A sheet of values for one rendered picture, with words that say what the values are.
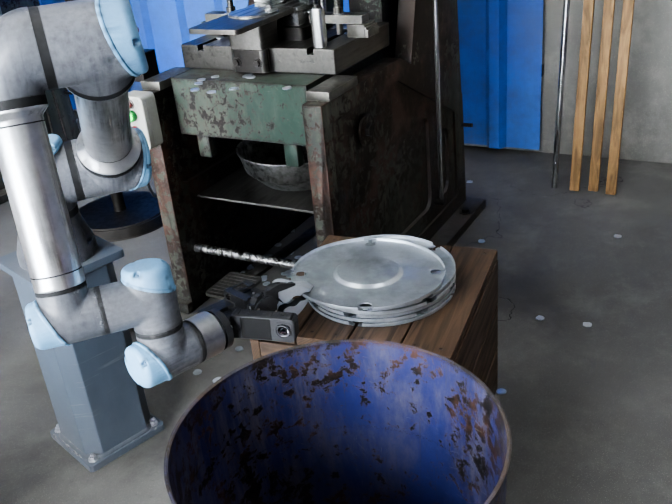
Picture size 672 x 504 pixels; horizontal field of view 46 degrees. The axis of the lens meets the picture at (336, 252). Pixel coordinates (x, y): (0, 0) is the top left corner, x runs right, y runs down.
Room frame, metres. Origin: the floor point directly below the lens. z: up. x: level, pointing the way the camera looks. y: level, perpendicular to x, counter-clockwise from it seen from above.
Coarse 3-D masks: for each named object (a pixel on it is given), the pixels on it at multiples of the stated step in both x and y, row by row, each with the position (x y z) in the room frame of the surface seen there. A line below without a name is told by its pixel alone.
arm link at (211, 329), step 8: (200, 312) 1.15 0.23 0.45; (208, 312) 1.14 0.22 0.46; (192, 320) 1.12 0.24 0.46; (200, 320) 1.12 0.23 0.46; (208, 320) 1.12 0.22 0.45; (216, 320) 1.12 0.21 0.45; (200, 328) 1.10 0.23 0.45; (208, 328) 1.11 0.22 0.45; (216, 328) 1.11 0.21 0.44; (208, 336) 1.10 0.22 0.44; (216, 336) 1.10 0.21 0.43; (224, 336) 1.11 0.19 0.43; (208, 344) 1.09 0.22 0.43; (216, 344) 1.10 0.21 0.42; (224, 344) 1.11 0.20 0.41; (208, 352) 1.09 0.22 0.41; (216, 352) 1.10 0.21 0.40
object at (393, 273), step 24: (360, 240) 1.47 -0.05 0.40; (384, 240) 1.46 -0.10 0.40; (312, 264) 1.37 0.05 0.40; (336, 264) 1.37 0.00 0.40; (360, 264) 1.35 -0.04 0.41; (384, 264) 1.34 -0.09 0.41; (408, 264) 1.35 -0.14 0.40; (432, 264) 1.34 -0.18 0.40; (312, 288) 1.27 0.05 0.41; (336, 288) 1.27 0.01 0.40; (360, 288) 1.26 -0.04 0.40; (384, 288) 1.26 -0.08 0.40; (408, 288) 1.25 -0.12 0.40; (432, 288) 1.24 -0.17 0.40
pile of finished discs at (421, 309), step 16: (368, 240) 1.49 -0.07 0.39; (416, 240) 1.47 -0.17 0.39; (448, 256) 1.38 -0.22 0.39; (304, 272) 1.37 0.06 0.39; (432, 272) 1.32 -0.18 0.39; (448, 272) 1.32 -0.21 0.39; (448, 288) 1.27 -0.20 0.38; (368, 304) 1.23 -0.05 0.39; (416, 304) 1.23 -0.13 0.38; (432, 304) 1.24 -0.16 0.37; (336, 320) 1.24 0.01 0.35; (352, 320) 1.22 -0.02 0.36; (368, 320) 1.21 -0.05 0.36; (384, 320) 1.21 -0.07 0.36; (400, 320) 1.22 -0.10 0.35; (416, 320) 1.22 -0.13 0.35
